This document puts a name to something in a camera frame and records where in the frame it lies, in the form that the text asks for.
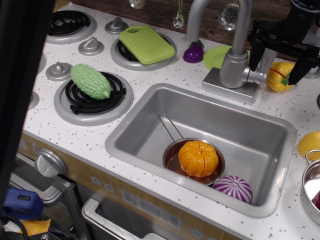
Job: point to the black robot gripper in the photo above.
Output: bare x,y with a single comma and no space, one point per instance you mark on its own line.
295,29

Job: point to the silver faucet lever handle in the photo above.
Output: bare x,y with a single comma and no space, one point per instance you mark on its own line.
259,76

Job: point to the yellow toy bell pepper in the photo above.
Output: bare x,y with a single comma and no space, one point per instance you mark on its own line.
278,76

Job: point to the silver toy faucet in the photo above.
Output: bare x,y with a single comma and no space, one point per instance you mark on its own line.
232,78

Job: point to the green toy plate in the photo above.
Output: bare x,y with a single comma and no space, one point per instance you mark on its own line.
214,57

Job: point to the purple toy eggplant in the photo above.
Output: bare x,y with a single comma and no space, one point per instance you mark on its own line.
195,52

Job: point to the yellow toy corn piece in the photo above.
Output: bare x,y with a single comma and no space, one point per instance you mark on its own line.
309,142

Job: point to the silver toy sink basin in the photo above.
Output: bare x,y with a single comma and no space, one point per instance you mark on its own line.
227,153

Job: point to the steel pot at right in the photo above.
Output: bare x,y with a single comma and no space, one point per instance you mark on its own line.
310,188

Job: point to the green toy cutting board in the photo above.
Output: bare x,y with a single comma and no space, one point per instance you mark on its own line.
146,44

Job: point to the orange toy pumpkin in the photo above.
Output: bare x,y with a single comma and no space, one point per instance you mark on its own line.
198,159

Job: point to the purple striped toy onion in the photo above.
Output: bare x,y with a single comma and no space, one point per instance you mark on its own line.
235,187

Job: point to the small steel saucepan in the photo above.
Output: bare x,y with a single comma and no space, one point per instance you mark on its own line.
170,155

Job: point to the hanging silver spoon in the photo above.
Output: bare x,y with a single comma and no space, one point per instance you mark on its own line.
137,4

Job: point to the middle stove burner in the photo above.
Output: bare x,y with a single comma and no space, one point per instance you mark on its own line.
125,59

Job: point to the silver stove knob back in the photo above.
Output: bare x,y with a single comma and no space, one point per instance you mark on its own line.
116,26

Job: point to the silver stove knob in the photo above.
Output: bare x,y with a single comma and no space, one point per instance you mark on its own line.
91,47
34,100
60,71
116,26

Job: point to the silver stove knob middle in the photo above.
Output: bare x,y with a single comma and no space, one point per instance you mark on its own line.
91,47

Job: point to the green toy bitter gourd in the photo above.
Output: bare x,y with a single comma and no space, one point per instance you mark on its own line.
90,81

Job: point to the front stove burner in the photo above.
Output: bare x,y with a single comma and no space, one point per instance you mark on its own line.
77,108

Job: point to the back left stove burner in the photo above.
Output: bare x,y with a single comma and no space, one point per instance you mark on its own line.
70,26

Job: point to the silver stove knob front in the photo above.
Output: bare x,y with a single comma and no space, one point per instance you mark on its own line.
60,71

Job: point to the silver stove knob left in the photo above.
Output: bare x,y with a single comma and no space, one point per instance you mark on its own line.
34,100

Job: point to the silver oven dial knob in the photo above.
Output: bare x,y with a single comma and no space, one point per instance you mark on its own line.
48,164

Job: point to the yellow cloth piece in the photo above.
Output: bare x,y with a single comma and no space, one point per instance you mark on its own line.
34,227

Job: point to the silver post at right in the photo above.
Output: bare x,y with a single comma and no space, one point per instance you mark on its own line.
313,74

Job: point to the silver dishwasher door handle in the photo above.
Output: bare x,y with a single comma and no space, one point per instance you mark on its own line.
110,221

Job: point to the black foreground post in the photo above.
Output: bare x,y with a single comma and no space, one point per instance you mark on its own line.
23,29

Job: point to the silver oven door handle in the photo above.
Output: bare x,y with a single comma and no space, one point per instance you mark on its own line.
50,190

